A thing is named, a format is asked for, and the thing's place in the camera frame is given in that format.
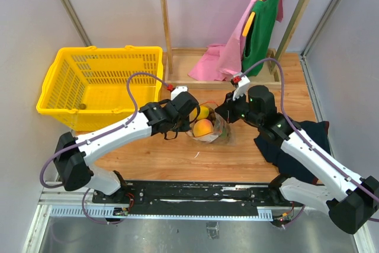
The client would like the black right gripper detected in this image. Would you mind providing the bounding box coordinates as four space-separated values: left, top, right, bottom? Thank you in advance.
214 89 262 127

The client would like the yellow mango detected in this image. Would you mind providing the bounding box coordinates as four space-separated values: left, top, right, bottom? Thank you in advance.
189 105 210 121

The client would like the clear zip top bag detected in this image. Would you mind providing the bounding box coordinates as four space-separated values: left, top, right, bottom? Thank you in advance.
186 101 233 145

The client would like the orange peach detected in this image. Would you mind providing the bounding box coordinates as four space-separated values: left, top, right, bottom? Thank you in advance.
192 119 214 137

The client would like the longan fruit bunch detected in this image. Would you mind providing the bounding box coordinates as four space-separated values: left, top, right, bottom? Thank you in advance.
207 108 217 126

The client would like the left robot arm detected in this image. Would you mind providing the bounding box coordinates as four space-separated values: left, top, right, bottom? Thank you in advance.
53 91 200 203

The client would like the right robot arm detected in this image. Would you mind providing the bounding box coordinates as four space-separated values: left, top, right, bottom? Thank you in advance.
216 85 378 235

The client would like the wooden clothes rack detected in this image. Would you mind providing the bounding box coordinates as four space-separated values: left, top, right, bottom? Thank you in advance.
156 0 326 91

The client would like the pink shirt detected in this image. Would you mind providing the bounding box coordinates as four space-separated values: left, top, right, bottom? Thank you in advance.
187 0 284 82

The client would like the green shirt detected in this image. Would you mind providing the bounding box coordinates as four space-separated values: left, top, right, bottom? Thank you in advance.
242 0 284 77

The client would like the yellow clothes hanger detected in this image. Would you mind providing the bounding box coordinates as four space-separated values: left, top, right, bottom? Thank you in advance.
242 12 256 37

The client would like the yellow plastic basket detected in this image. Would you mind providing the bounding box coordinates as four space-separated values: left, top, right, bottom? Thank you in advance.
36 46 163 132

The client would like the dark navy cloth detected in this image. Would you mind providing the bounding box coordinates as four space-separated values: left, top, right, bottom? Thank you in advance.
254 121 331 185

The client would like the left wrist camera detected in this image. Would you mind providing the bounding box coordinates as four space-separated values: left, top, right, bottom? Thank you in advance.
171 86 188 101

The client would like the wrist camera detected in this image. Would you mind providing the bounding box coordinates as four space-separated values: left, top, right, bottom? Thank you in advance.
231 73 250 101
171 86 188 101

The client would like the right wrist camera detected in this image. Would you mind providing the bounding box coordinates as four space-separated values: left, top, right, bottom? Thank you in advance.
231 73 250 101

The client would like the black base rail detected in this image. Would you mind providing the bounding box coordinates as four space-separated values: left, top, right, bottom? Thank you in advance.
47 178 306 221

